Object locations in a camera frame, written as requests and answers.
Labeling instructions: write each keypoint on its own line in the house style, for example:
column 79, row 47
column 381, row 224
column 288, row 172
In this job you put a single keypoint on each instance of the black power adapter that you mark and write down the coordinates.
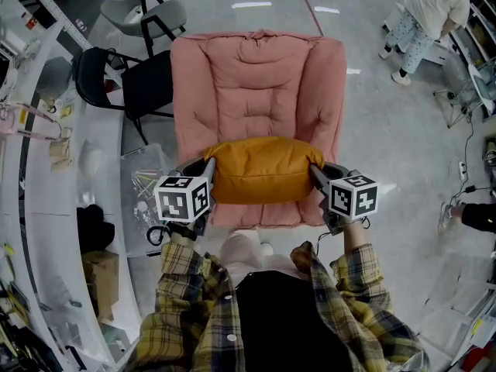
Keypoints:
column 470, row 188

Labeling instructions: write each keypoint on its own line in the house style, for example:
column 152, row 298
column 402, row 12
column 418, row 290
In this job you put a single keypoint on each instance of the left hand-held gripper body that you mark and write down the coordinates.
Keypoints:
column 176, row 204

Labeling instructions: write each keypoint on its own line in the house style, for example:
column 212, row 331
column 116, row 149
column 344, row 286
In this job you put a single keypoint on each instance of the person's right forearm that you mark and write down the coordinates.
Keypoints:
column 358, row 262

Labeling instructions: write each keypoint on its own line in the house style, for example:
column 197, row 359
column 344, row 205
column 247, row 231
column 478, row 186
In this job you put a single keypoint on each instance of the pink padded seat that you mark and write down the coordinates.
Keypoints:
column 255, row 91

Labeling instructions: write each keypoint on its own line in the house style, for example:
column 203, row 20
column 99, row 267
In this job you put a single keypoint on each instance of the cardboard box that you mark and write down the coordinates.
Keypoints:
column 102, row 281

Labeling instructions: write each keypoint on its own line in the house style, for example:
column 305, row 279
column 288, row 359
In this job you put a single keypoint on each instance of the beige gloves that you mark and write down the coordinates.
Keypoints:
column 61, row 151

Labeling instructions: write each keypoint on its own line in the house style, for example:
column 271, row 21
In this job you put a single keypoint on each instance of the person's black top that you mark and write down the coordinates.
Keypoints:
column 283, row 324

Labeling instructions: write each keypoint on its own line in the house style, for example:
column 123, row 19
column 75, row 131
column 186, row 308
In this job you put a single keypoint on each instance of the orange cushion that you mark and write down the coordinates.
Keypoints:
column 259, row 169

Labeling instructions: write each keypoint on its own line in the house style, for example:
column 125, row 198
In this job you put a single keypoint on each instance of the person's plaid shirt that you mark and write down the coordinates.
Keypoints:
column 186, row 324

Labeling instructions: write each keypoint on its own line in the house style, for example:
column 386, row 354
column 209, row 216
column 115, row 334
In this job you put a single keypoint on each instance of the person's legs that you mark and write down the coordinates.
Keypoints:
column 242, row 254

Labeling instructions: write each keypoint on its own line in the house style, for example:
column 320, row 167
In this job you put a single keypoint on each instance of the clear plastic box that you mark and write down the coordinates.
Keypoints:
column 143, row 184

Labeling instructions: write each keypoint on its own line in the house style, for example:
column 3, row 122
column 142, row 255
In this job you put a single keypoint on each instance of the white metal shelf rack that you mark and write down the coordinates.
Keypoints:
column 58, row 14

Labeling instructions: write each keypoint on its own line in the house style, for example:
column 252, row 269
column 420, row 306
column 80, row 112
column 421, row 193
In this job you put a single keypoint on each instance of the person's left forearm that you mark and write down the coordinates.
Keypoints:
column 182, row 269

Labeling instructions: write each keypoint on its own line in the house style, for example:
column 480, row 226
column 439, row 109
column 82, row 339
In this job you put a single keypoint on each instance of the white power strip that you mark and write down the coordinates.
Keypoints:
column 461, row 171

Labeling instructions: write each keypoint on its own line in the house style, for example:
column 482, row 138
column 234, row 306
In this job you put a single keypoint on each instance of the black folding chair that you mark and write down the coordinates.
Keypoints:
column 143, row 87

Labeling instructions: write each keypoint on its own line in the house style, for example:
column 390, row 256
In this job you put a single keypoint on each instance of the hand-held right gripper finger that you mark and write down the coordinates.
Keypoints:
column 337, row 170
column 319, row 180

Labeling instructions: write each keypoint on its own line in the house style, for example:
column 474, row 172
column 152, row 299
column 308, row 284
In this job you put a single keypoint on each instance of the grey chair with black frame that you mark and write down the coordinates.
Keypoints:
column 159, row 18

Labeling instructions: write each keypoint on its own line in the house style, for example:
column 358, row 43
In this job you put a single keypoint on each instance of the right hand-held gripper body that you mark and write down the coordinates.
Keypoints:
column 352, row 198

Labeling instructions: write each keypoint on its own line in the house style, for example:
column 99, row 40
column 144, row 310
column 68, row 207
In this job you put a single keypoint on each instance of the white storage drawers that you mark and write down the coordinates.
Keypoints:
column 465, row 324

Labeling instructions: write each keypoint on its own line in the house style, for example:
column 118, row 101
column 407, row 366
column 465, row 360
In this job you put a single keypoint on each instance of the black bag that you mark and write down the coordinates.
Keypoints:
column 93, row 227

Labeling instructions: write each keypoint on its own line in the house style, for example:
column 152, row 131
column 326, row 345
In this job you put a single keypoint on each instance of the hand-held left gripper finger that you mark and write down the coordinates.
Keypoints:
column 190, row 167
column 211, row 176

